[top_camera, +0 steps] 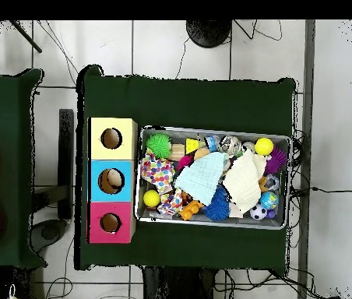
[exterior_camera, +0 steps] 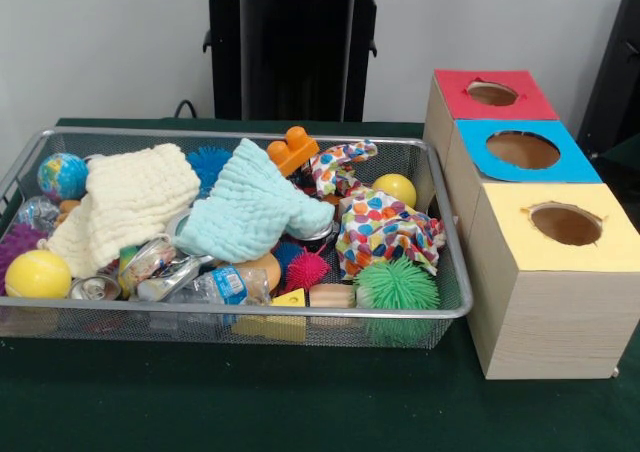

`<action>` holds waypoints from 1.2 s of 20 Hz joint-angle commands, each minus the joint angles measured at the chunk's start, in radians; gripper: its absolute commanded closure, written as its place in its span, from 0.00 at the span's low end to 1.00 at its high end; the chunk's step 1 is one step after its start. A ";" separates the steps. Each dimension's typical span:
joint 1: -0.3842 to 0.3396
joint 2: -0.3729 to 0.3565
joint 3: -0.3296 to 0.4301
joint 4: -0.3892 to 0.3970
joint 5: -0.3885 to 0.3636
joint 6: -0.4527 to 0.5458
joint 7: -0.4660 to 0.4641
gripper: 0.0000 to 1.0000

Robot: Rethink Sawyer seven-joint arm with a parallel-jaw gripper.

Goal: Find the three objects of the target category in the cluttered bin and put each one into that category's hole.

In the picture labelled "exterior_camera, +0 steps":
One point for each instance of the white colourful print cloth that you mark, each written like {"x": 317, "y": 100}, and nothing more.
{"x": 335, "y": 167}

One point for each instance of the polka dot cloth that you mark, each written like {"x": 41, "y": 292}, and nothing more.
{"x": 385, "y": 232}

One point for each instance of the black panel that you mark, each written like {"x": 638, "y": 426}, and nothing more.
{"x": 618, "y": 72}

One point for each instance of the dark green tablecloth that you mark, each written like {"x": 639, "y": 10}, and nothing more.
{"x": 300, "y": 402}

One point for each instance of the blue spiky ball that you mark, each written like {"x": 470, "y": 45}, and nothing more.
{"x": 205, "y": 162}

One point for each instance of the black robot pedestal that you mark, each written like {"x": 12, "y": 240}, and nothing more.
{"x": 290, "y": 52}

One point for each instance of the cream waffle cloth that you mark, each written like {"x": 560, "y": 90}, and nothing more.
{"x": 130, "y": 202}

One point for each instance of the small yellow ball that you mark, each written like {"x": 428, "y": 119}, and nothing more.
{"x": 396, "y": 188}

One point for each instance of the blue globe ball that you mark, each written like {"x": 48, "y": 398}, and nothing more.
{"x": 62, "y": 176}

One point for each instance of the large yellow ball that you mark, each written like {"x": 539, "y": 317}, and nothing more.
{"x": 38, "y": 274}

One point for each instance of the green spiky ball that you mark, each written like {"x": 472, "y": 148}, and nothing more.
{"x": 397, "y": 285}

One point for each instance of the light teal waffle cloth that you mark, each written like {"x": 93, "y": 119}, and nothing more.
{"x": 250, "y": 207}

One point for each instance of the wooden box with three holes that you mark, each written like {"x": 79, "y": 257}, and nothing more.
{"x": 550, "y": 312}

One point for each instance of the orange toy block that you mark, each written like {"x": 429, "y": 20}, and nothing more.
{"x": 290, "y": 152}

